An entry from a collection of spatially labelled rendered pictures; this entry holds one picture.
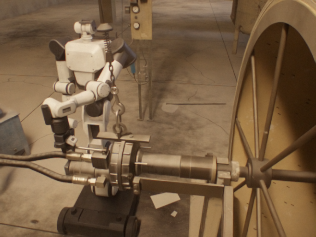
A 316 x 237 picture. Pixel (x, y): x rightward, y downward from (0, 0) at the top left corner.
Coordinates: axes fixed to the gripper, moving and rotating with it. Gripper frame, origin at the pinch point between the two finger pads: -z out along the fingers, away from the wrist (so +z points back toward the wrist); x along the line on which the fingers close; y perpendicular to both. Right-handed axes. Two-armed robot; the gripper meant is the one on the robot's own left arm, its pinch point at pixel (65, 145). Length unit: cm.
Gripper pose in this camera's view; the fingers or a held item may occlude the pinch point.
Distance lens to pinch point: 140.4
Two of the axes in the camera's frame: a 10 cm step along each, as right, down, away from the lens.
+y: 9.9, 0.7, -1.2
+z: 0.0, -8.5, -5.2
